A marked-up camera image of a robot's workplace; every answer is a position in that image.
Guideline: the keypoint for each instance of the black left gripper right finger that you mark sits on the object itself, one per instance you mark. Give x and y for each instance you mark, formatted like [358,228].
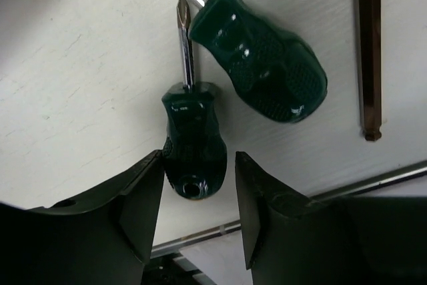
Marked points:
[289,238]

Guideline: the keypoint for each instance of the long dark hex key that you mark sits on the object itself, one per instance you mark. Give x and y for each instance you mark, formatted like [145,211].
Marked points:
[370,67]

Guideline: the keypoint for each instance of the green screwdriver orange cap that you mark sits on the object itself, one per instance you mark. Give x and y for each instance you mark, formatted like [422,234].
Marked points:
[194,153]

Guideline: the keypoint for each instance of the green stubby screwdriver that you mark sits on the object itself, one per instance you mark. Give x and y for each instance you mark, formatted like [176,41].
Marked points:
[273,70]

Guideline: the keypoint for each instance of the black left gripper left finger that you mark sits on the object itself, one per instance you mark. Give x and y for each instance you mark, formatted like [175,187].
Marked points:
[101,236]

